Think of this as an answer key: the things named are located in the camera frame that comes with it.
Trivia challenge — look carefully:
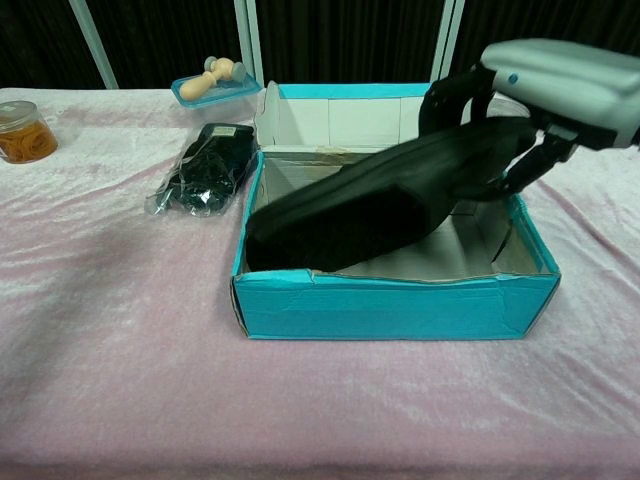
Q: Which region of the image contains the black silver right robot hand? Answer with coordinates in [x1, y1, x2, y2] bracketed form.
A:
[418, 38, 640, 201]

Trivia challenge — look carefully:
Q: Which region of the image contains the teal cardboard shoe box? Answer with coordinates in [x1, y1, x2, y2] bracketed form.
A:
[229, 79, 562, 342]

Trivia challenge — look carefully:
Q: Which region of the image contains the black pleated curtain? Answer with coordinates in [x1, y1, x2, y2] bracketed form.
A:
[0, 0, 640, 91]

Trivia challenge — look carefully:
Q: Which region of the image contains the clear container with teal lid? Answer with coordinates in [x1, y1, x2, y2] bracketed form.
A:
[171, 73, 264, 126]

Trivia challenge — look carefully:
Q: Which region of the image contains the black item in plastic bag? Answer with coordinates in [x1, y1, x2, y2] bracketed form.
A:
[144, 122, 260, 220]

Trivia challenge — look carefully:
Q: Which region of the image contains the small wooden mallet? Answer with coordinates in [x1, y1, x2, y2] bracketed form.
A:
[179, 55, 247, 100]

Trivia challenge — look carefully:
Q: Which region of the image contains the pink velvet tablecloth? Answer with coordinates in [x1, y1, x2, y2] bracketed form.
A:
[0, 87, 640, 480]

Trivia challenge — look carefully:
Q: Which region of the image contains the clear jar of orange bands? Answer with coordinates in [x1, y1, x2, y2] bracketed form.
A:
[0, 99, 59, 164]

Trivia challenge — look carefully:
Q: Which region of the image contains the white metal frame post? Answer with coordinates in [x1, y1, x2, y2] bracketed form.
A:
[234, 0, 266, 90]
[429, 0, 469, 84]
[67, 0, 119, 90]

